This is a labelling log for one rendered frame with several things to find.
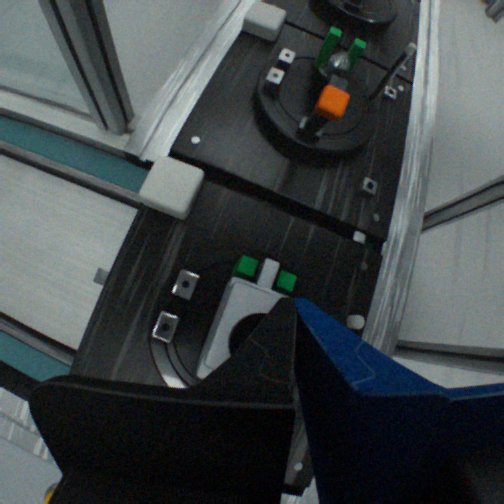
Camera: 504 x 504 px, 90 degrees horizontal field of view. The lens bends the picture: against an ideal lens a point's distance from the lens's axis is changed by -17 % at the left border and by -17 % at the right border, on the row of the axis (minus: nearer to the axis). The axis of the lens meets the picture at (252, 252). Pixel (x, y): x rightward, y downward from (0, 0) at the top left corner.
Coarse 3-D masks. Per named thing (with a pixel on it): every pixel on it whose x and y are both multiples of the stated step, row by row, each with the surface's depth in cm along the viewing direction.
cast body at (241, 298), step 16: (272, 272) 20; (240, 288) 15; (256, 288) 15; (224, 304) 15; (240, 304) 15; (256, 304) 15; (272, 304) 15; (224, 320) 15; (240, 320) 14; (256, 320) 14; (208, 336) 18; (224, 336) 14; (240, 336) 14; (208, 352) 14; (224, 352) 14; (208, 368) 17
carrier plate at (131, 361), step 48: (144, 240) 26; (192, 240) 27; (240, 240) 27; (288, 240) 28; (336, 240) 29; (144, 288) 25; (336, 288) 28; (96, 336) 24; (144, 336) 24; (288, 480) 24
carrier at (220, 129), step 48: (240, 48) 32; (288, 48) 33; (336, 48) 35; (240, 96) 31; (288, 96) 29; (192, 144) 28; (240, 144) 29; (288, 144) 29; (336, 144) 29; (384, 144) 32; (288, 192) 29; (336, 192) 30; (384, 192) 31; (384, 240) 30
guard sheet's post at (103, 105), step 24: (48, 0) 13; (72, 0) 13; (96, 0) 15; (48, 24) 15; (72, 24) 15; (96, 24) 17; (72, 48) 18; (96, 48) 18; (72, 72) 20; (96, 72) 20; (120, 72) 23; (96, 96) 23; (120, 96) 25; (96, 120) 27; (120, 120) 27
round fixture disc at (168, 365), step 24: (192, 264) 24; (216, 264) 25; (168, 288) 24; (216, 288) 24; (168, 312) 23; (192, 312) 24; (192, 336) 23; (168, 360) 22; (192, 360) 23; (168, 384) 22; (192, 384) 23
